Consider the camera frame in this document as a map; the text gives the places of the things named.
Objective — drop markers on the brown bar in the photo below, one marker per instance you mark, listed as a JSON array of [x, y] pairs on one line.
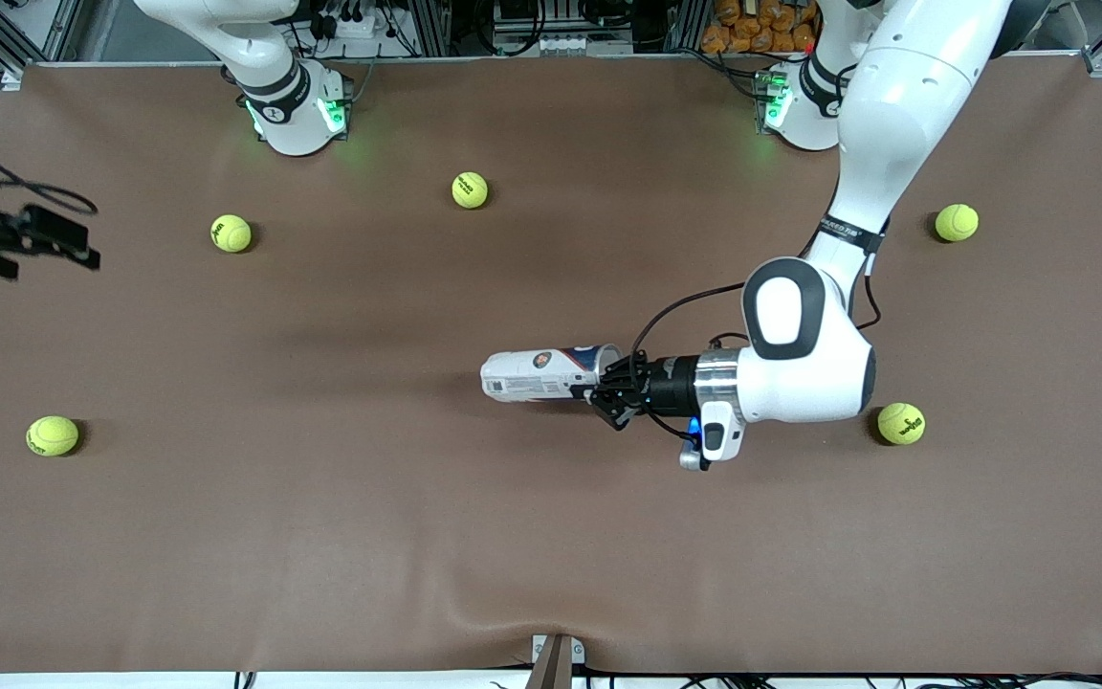
[[551, 670]]

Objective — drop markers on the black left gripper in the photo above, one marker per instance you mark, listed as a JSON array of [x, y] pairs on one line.
[[671, 384]]

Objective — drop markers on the brown table mat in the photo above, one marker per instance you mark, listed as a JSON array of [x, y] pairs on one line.
[[321, 536]]

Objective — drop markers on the small white power strip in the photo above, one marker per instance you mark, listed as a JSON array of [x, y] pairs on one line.
[[360, 27]]

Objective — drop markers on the long white power strip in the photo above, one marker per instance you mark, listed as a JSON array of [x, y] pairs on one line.
[[561, 44]]

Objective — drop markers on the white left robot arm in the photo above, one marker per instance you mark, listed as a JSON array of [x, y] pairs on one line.
[[804, 383]]

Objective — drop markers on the aluminium frame post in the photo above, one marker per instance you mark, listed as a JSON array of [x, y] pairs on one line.
[[431, 29], [693, 27]]

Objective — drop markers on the clear tennis ball can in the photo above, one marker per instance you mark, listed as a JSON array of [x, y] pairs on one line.
[[532, 375]]

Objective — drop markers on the orange mesh bag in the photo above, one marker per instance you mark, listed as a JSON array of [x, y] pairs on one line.
[[752, 33]]

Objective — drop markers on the yellow-green tennis ball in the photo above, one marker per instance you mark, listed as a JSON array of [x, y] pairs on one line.
[[900, 423], [231, 233], [470, 189], [956, 222], [52, 435]]

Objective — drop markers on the silver metal bracket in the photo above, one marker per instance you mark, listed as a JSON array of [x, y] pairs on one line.
[[577, 651]]

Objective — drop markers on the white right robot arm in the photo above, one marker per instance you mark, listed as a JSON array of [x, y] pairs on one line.
[[283, 105]]

